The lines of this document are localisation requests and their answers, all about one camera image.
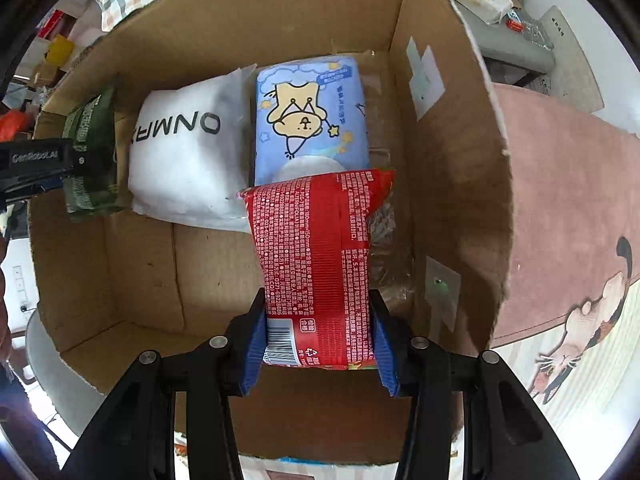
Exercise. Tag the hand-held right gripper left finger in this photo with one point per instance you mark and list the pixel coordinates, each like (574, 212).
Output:
(254, 347)

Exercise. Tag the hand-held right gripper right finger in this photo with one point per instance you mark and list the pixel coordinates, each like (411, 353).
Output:
(385, 355)

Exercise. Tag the green snack packet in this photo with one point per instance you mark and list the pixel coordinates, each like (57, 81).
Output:
(92, 160)

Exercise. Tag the red snack packet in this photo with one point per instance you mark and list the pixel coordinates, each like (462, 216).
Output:
(310, 260)

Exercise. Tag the white soft package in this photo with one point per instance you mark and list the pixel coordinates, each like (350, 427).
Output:
(187, 155)

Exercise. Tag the cardboard box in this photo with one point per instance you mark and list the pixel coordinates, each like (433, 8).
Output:
(280, 160)

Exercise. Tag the blue cartoon tissue pack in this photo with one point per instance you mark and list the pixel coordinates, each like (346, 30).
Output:
(307, 120)

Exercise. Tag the clear plastic wrapped packet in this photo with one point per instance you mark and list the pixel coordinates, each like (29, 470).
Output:
(390, 245)

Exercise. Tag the grey round stool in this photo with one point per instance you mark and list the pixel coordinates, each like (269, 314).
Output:
(55, 375)

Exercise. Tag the pink cat printed blanket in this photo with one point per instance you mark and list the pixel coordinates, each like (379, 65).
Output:
(570, 240)

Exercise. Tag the grey side table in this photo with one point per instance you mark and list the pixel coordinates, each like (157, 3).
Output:
(510, 30)

